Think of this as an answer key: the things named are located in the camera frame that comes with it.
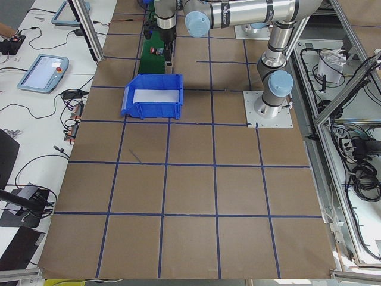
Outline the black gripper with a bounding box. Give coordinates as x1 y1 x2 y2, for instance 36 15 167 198
159 26 177 66

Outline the red push button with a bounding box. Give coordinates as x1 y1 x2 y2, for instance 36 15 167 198
149 47 164 55

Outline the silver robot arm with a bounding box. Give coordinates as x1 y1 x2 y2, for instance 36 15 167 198
154 0 321 119

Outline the green conveyor belt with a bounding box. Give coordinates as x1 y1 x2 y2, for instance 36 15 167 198
138 16 165 74

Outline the blue source bin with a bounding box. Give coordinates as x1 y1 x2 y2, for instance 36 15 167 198
121 74 183 119

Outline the white foam pad source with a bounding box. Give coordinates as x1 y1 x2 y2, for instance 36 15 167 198
133 89 180 103

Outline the far teach pendant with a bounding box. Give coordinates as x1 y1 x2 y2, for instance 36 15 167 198
51 1 79 27

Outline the teach pendant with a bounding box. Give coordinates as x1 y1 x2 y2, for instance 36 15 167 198
51 1 79 27
17 54 69 94

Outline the near teach pendant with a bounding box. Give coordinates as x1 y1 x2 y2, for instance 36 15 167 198
17 54 69 94

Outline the red black conveyor wire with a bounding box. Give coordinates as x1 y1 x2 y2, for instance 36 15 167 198
92 18 145 27

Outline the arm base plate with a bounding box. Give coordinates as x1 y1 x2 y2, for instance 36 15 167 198
243 91 293 129
235 25 270 41

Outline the aluminium frame post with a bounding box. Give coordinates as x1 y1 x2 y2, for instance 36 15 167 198
68 0 104 63

